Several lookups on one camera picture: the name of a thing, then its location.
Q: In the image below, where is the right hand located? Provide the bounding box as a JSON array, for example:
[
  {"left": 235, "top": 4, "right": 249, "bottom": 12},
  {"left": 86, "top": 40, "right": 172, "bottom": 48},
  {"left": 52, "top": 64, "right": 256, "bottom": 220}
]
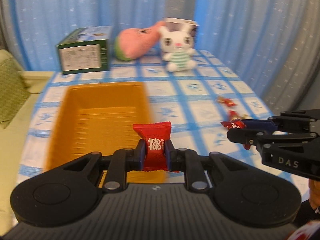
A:
[{"left": 309, "top": 179, "right": 320, "bottom": 210}]

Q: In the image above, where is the green zigzag cushion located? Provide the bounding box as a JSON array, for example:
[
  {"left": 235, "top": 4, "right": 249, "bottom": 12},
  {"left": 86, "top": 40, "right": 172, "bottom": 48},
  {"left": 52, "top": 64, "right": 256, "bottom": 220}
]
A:
[{"left": 0, "top": 58, "right": 30, "bottom": 129}]

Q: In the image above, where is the green white carton box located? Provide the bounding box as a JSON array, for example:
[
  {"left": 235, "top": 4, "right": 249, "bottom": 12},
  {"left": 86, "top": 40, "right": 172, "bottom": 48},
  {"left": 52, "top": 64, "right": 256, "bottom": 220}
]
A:
[{"left": 56, "top": 25, "right": 113, "bottom": 74}]

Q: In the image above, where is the blue star curtain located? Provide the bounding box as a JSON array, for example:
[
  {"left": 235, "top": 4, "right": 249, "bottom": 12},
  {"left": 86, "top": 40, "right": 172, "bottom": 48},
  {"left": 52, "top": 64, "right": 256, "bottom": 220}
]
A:
[{"left": 1, "top": 0, "right": 319, "bottom": 112}]

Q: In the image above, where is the red candy near edge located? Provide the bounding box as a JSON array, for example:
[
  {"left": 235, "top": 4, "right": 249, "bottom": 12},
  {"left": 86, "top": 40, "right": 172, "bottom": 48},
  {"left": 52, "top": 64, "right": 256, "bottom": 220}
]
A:
[{"left": 228, "top": 110, "right": 248, "bottom": 121}]

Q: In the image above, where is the pink peach plush toy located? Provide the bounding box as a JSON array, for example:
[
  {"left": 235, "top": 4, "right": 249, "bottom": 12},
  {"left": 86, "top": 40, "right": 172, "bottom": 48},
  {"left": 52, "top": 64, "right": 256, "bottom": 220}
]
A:
[{"left": 114, "top": 21, "right": 165, "bottom": 61}]

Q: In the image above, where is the red double-happiness candy packet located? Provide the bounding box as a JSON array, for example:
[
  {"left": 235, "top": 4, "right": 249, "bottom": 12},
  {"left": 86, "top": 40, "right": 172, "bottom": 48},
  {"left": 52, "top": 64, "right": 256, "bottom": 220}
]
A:
[{"left": 133, "top": 121, "right": 172, "bottom": 172}]

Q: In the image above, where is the blue white checked tablecloth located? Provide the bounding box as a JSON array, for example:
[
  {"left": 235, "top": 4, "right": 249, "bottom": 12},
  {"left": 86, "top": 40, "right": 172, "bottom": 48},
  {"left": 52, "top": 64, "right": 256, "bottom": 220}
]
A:
[{"left": 17, "top": 50, "right": 309, "bottom": 200}]

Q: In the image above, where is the orange plastic tray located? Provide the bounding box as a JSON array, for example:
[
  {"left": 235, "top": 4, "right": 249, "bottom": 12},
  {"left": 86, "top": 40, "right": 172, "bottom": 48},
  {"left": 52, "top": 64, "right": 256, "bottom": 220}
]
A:
[{"left": 44, "top": 82, "right": 153, "bottom": 171}]

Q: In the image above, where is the light green sofa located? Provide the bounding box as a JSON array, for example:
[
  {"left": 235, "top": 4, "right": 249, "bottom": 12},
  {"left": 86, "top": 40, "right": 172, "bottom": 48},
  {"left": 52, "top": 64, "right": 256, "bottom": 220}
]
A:
[{"left": 1, "top": 49, "right": 54, "bottom": 235}]

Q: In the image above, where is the white rabbit plush toy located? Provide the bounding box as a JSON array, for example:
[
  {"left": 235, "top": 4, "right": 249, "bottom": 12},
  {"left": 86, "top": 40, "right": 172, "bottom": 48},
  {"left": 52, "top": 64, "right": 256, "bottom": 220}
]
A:
[{"left": 158, "top": 26, "right": 197, "bottom": 72}]

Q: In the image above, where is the red wrapped candy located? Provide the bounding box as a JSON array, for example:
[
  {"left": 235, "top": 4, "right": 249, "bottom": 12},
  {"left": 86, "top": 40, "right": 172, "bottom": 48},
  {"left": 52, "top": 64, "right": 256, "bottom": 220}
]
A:
[{"left": 217, "top": 96, "right": 237, "bottom": 107}]

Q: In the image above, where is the red candy with white text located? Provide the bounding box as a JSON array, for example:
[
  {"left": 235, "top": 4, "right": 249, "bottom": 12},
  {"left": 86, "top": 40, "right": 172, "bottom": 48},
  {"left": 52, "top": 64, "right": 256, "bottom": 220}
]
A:
[{"left": 220, "top": 119, "right": 252, "bottom": 151}]

